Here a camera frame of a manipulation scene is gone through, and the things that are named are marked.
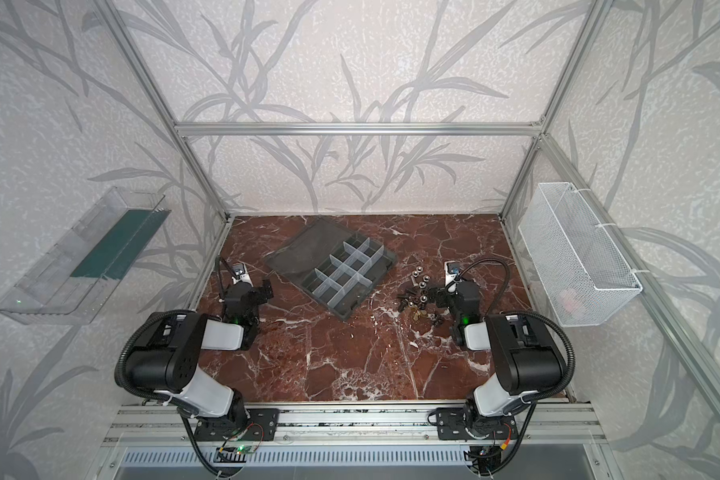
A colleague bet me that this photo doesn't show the clear wall shelf green mat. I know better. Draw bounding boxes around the clear wall shelf green mat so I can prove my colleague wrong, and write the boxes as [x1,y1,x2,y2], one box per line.
[0,187,171,326]

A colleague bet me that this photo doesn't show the white wire mesh basket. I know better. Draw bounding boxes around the white wire mesh basket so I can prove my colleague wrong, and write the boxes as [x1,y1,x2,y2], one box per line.
[519,182,642,327]

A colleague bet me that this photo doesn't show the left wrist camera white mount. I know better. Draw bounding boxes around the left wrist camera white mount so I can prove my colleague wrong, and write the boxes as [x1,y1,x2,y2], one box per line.
[230,263,253,285]

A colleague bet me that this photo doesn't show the grey compartment organizer box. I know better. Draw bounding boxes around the grey compartment organizer box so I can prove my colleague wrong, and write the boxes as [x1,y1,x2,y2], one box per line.
[264,217,397,321]

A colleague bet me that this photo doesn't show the small circuit board green led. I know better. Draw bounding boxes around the small circuit board green led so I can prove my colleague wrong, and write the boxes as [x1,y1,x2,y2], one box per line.
[216,444,259,463]

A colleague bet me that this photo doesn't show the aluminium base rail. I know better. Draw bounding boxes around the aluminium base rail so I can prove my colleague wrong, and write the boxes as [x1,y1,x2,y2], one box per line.
[102,399,607,447]

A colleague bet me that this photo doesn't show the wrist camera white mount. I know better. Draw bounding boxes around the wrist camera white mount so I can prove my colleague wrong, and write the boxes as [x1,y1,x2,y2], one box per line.
[230,263,253,285]
[444,261,462,284]

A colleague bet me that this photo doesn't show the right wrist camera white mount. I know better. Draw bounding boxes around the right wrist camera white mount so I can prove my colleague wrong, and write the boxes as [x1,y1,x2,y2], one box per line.
[444,261,462,284]

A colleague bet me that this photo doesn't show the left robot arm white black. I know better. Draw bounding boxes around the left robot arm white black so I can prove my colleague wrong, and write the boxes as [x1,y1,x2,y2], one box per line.
[114,280,274,434]

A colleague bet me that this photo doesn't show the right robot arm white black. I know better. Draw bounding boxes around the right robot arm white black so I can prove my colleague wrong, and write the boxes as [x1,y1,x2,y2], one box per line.
[435,279,576,438]

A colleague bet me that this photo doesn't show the pile of screws and nuts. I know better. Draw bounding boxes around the pile of screws and nuts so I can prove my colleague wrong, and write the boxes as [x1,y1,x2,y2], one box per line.
[397,266,448,327]

